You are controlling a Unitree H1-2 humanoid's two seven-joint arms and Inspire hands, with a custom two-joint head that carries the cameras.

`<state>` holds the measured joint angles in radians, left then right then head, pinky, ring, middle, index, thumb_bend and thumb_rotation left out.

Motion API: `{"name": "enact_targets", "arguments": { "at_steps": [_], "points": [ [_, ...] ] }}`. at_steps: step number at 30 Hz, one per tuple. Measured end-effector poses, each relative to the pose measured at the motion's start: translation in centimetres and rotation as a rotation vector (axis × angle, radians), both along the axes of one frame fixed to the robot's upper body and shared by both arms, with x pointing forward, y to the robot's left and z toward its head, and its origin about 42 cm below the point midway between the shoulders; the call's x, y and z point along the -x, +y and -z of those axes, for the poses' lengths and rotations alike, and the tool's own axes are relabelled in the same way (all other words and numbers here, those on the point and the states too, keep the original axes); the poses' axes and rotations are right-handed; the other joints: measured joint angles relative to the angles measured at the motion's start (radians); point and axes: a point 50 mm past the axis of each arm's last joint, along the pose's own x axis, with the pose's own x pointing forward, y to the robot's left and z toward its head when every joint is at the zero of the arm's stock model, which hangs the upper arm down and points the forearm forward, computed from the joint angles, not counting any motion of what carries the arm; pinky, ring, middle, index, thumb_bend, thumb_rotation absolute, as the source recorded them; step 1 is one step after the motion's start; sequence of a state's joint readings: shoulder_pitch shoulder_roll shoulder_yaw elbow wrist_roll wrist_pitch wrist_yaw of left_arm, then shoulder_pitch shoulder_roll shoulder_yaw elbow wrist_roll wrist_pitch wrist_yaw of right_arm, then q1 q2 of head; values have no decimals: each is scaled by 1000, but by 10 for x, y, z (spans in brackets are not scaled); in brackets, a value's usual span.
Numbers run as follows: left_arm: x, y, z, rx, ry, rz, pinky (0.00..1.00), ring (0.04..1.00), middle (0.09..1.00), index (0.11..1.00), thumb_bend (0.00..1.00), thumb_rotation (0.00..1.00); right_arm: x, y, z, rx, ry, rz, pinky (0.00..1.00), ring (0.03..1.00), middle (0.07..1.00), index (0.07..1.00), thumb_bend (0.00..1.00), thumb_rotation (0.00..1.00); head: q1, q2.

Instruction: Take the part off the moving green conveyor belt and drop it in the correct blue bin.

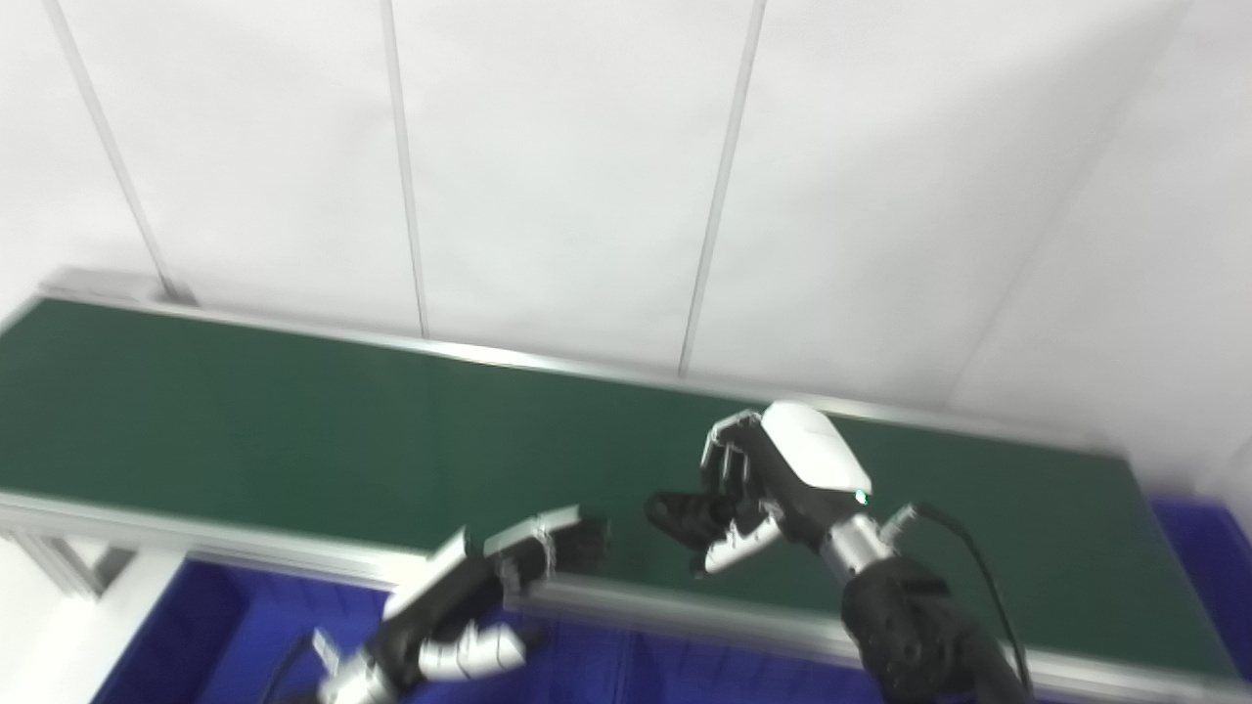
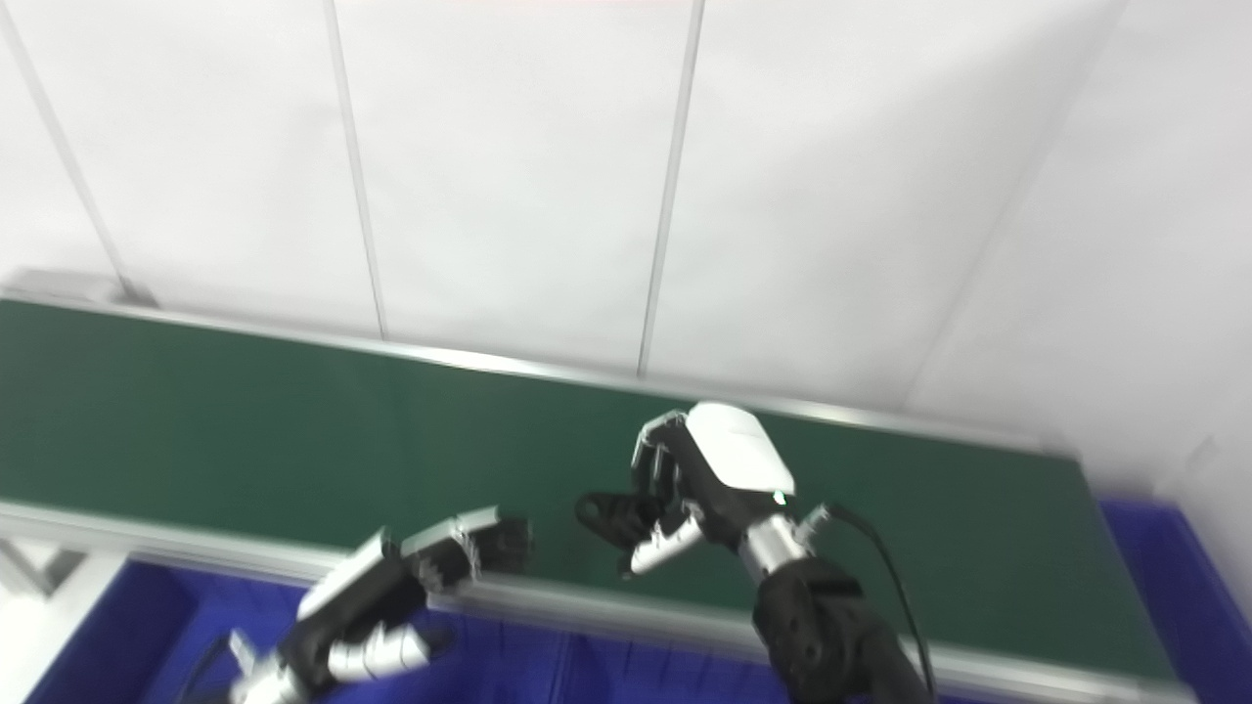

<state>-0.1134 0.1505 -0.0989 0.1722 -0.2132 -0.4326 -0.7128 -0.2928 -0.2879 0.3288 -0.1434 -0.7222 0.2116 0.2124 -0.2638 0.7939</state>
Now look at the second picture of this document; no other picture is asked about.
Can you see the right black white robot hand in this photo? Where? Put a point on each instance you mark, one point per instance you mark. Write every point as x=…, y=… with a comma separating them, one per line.
x=734, y=460

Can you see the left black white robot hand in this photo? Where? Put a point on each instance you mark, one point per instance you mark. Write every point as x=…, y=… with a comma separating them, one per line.
x=362, y=606

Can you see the black flanged metal part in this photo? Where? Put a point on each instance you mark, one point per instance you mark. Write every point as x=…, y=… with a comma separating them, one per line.
x=606, y=513

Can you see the green conveyor belt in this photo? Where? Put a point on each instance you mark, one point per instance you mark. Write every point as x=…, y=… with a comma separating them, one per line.
x=196, y=550
x=245, y=420

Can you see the blue plastic bin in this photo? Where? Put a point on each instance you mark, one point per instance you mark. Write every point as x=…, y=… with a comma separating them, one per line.
x=1193, y=606
x=127, y=645
x=665, y=680

